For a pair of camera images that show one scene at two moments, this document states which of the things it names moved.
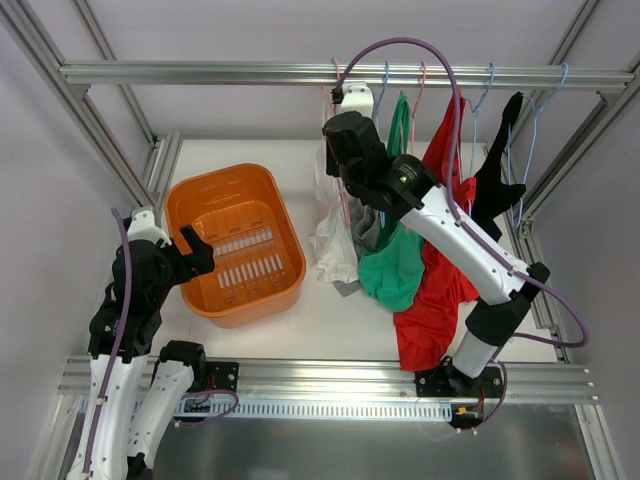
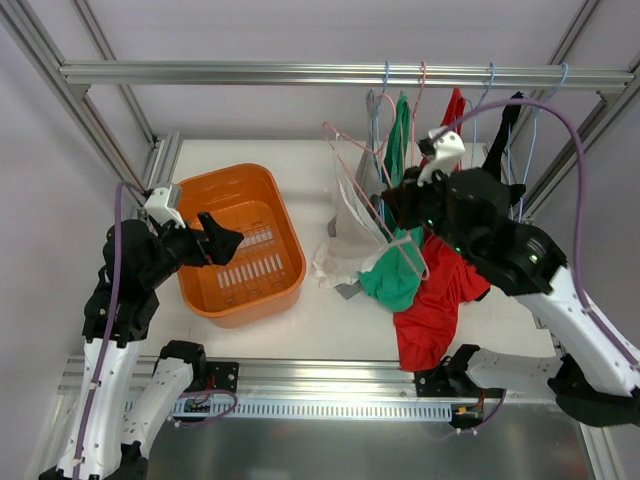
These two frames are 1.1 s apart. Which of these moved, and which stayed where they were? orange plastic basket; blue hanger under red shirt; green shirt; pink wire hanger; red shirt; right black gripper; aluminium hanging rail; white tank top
Moved: white tank top; pink wire hanger; right black gripper
Stayed: orange plastic basket; aluminium hanging rail; red shirt; blue hanger under red shirt; green shirt
